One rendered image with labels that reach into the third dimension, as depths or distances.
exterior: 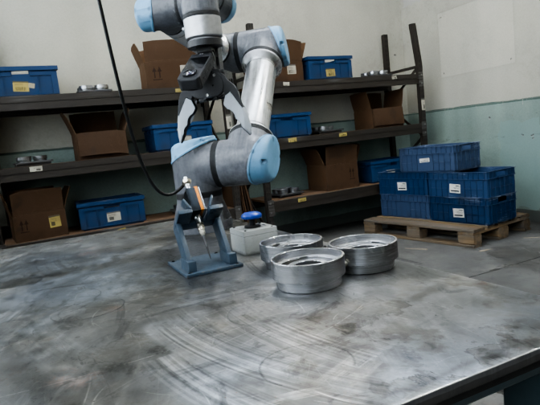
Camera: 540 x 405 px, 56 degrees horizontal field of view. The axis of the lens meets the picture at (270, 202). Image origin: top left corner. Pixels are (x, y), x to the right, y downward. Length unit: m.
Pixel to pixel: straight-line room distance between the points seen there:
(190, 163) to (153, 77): 3.14
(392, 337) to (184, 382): 0.21
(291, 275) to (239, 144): 0.59
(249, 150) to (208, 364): 0.75
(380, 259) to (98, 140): 3.58
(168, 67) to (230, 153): 3.21
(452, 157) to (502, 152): 0.93
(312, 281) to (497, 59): 4.80
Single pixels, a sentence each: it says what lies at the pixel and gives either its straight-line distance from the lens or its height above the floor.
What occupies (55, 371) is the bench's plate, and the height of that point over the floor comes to 0.80.
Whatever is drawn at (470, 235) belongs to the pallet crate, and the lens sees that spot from 4.29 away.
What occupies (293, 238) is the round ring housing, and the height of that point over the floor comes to 0.83.
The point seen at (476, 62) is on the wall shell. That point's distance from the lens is 5.55.
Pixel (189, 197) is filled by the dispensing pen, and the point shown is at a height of 0.92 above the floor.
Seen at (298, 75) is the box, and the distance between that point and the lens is 4.87.
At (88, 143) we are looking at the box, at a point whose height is 1.12.
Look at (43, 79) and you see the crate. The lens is 4.26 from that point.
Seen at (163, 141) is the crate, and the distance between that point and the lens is 4.34.
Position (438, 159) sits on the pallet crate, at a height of 0.68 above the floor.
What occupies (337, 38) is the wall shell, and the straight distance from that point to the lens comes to 5.79.
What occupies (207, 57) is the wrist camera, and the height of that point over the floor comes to 1.18.
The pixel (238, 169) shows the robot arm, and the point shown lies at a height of 0.95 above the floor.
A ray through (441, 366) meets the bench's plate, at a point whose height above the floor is 0.80.
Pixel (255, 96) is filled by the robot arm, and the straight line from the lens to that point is 1.36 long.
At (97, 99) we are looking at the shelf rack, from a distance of 4.16.
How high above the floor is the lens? 1.01
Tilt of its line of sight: 7 degrees down
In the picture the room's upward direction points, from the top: 6 degrees counter-clockwise
